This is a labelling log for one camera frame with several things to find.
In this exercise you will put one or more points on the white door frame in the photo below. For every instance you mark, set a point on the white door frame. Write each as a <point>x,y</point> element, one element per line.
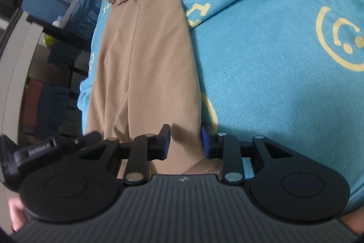
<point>20,60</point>

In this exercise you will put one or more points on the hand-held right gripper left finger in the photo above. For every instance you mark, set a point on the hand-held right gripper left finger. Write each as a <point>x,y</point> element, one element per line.
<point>165,143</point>

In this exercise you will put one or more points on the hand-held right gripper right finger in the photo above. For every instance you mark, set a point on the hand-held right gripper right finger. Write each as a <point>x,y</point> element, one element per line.
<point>204,143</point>

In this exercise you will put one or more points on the blue quilted cloth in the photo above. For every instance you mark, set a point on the blue quilted cloth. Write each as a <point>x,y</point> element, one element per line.
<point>84,11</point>

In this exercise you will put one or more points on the dark blue hanging cloth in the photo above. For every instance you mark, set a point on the dark blue hanging cloth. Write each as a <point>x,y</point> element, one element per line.
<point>52,106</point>

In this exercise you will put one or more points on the tan shirt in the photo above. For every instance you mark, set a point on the tan shirt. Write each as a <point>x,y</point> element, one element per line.
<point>148,60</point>

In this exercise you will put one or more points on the black desk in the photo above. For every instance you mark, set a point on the black desk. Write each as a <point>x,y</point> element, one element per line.
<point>68,35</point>

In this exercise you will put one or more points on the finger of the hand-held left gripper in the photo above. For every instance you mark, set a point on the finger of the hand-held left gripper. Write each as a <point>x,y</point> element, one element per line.
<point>74,142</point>

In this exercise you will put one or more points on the blue smiley print blanket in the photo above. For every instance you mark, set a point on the blue smiley print blanket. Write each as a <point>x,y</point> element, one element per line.
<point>270,60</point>

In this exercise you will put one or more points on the person's left hand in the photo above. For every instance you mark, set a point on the person's left hand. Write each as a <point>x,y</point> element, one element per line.
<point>17,214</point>

